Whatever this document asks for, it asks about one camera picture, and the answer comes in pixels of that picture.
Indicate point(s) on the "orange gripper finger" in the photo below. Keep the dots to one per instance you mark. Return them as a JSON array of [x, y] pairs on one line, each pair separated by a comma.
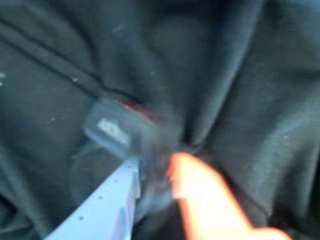
[[210, 205]]

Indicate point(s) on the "blue-grey gripper finger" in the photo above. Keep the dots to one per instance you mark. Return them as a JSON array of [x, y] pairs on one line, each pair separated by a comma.
[[105, 207]]

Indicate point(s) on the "black bike light red lens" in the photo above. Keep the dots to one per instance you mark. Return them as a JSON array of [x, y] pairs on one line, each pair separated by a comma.
[[112, 127]]

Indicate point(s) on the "black fabric bag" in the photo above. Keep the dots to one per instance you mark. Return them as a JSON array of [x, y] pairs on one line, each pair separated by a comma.
[[250, 87]]

